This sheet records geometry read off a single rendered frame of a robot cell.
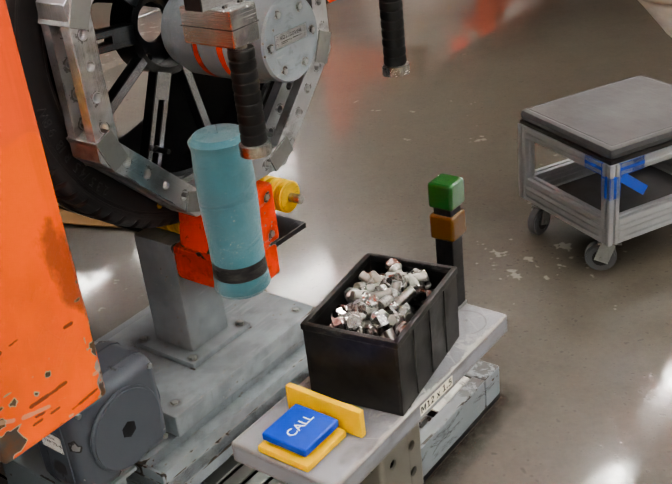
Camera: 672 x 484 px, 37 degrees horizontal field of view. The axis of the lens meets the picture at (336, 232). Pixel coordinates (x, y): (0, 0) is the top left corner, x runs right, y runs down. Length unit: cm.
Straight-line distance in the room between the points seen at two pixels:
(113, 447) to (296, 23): 69
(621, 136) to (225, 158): 119
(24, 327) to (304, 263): 148
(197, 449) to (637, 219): 120
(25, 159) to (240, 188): 40
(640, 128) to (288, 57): 116
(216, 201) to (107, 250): 142
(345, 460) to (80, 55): 63
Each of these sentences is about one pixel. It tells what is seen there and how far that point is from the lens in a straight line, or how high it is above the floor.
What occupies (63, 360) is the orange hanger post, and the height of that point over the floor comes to 60.
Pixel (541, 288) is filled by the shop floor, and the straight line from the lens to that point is 242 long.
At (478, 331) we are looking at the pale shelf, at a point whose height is 45.
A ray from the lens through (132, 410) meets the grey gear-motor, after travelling 158.
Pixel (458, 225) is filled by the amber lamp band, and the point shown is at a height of 59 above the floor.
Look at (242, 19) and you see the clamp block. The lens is 127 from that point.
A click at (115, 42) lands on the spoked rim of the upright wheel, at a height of 86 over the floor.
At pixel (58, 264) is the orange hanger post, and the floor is 72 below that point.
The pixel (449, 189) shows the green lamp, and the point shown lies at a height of 66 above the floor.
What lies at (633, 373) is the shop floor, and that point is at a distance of 215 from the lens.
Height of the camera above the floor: 126
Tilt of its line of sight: 27 degrees down
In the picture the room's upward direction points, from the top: 7 degrees counter-clockwise
